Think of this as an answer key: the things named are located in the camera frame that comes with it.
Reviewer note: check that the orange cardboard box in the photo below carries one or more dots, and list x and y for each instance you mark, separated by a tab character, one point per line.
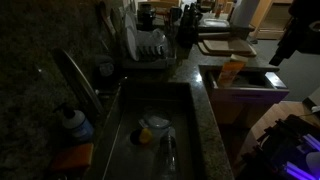
230	73

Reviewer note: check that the black equipment with purple lights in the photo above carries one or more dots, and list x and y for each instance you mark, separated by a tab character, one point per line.
283	150

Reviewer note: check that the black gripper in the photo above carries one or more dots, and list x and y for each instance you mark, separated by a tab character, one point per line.
290	40

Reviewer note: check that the chrome arched tap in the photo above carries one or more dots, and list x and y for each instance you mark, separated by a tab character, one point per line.
78	80

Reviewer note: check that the wooden spoon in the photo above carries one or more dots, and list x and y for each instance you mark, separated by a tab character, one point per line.
107	20

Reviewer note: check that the small yellow toy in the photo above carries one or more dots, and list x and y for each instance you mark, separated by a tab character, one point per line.
146	136

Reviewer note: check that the grey dish rack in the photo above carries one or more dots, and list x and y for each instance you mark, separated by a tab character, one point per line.
150	61

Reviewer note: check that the wooden cutting board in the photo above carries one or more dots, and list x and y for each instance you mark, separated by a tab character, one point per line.
226	45
206	52

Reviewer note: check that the clear plastic measuring cup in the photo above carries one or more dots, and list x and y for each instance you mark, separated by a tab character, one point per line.
156	121

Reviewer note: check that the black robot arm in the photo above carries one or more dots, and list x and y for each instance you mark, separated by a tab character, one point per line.
308	30

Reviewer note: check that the stainless steel sink basin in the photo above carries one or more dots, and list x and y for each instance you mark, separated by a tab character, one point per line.
133	160

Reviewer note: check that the clear glass in sink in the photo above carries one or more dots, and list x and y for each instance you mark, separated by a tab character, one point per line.
166	156

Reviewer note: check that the white plate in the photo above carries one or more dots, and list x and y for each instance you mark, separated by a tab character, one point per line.
130	21
131	43

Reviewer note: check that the white rectangular tray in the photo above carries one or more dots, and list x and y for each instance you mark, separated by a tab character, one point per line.
215	23

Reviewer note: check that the open kitchen drawer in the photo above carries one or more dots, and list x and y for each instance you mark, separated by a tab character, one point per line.
246	95

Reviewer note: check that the dark jar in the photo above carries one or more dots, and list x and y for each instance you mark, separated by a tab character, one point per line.
146	16

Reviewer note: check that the orange sponge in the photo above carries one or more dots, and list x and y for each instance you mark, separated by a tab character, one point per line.
71	156

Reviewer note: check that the clear glass container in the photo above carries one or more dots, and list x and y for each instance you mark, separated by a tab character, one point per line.
153	38

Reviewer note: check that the white soap pump bottle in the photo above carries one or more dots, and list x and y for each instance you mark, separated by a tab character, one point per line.
78	125

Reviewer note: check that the white paper towel roll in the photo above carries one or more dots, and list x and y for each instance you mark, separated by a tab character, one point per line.
243	13

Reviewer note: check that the dark cup with pale rim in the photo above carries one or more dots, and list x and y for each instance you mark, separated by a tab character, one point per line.
106	68

